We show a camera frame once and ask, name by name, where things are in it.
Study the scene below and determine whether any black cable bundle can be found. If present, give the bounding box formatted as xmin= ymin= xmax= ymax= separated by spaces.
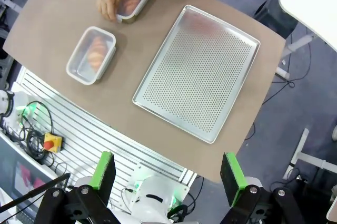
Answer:
xmin=18 ymin=101 xmax=55 ymax=162

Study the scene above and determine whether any black looped floor cable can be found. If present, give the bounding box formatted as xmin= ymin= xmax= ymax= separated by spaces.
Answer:
xmin=262 ymin=46 xmax=313 ymax=105

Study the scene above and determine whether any white table leg foot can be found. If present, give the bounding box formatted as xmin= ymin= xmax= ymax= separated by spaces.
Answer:
xmin=283 ymin=128 xmax=337 ymax=180

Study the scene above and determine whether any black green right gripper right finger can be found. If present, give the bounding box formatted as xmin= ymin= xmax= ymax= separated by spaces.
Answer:
xmin=220 ymin=152 xmax=304 ymax=224

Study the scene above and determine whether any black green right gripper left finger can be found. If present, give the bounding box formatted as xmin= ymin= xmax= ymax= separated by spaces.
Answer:
xmin=34 ymin=151 xmax=117 ymax=224

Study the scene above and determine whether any dark stool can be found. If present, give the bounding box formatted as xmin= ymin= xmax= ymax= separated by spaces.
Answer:
xmin=253 ymin=0 xmax=301 ymax=41

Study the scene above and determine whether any grey monitor with screen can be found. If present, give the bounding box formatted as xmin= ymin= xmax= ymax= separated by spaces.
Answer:
xmin=0 ymin=130 xmax=58 ymax=224

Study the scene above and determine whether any yellow emergency stop button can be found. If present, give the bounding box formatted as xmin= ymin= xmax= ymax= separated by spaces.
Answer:
xmin=43 ymin=132 xmax=63 ymax=154

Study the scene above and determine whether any perforated metal baking tray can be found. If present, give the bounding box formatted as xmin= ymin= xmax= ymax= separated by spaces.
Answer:
xmin=132 ymin=4 xmax=262 ymax=145

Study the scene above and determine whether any aluminium rail mounting frame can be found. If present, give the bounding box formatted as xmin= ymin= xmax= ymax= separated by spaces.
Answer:
xmin=12 ymin=65 xmax=199 ymax=210

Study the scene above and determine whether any thin black rod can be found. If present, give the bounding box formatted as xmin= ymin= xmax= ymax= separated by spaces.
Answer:
xmin=0 ymin=173 xmax=72 ymax=210

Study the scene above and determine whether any golden croissant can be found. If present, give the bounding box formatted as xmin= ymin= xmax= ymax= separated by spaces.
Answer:
xmin=122 ymin=0 xmax=143 ymax=16
xmin=87 ymin=36 xmax=109 ymax=73

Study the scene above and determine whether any white table with legs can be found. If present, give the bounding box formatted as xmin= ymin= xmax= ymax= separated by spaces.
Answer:
xmin=275 ymin=0 xmax=337 ymax=80

